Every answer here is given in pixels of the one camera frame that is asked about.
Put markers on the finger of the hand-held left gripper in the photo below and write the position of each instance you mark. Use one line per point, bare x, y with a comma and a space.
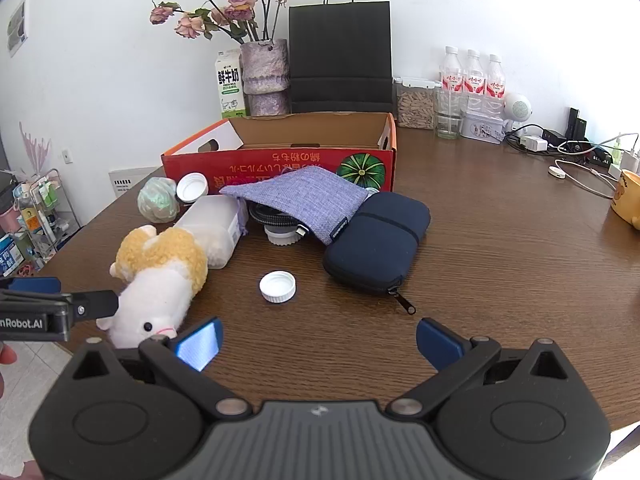
95, 305
37, 285

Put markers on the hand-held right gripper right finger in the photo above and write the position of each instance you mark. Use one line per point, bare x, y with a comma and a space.
436, 344

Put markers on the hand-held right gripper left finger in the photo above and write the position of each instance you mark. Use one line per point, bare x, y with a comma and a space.
200, 344

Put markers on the white and tan plush toy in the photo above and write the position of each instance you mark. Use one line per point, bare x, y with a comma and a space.
150, 280

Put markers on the navy zip case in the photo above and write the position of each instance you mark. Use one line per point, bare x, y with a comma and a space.
375, 245

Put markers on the clear plastic container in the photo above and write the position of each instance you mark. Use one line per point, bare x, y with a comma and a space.
215, 225

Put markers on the green plastic bag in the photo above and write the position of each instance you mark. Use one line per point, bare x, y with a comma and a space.
156, 200

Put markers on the white plastic lid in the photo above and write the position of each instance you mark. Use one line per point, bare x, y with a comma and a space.
192, 187
277, 286
281, 237

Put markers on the purple fabric pouch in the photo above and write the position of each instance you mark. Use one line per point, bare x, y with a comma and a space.
310, 195

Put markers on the red printed cardboard box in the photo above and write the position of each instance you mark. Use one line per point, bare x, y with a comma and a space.
280, 160

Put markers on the person's left hand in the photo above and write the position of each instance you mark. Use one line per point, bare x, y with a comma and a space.
6, 355

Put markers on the metal storage rack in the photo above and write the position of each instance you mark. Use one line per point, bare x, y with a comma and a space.
35, 220

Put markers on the white printed tin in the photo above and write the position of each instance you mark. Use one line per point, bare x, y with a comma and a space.
481, 127

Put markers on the white power adapter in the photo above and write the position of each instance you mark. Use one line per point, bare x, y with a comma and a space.
535, 143

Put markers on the clear drinking glass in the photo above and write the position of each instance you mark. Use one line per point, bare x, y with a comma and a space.
448, 120

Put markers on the clear jar of seeds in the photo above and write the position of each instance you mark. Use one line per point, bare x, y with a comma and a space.
415, 107

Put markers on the black charging dock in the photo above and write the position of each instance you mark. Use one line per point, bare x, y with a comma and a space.
554, 137

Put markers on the yellow mug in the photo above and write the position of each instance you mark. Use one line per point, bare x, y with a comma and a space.
627, 200

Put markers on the white round speaker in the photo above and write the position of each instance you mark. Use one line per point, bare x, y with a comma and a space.
519, 110

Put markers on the green and white milk carton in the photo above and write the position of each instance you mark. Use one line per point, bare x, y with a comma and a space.
230, 85

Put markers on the black upright device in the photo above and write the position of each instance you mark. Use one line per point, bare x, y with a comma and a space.
577, 122

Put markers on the mottled purple vase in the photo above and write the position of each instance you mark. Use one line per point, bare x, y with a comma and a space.
265, 75

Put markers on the black paper bag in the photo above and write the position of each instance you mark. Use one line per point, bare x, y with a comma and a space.
340, 50

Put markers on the white wall vent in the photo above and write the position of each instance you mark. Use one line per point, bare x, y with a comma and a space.
130, 182

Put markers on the white wall outlet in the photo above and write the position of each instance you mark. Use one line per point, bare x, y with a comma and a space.
67, 155

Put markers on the wall poster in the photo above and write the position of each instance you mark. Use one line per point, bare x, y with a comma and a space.
17, 22

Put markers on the white wall plug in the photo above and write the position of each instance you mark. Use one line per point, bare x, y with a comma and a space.
631, 164

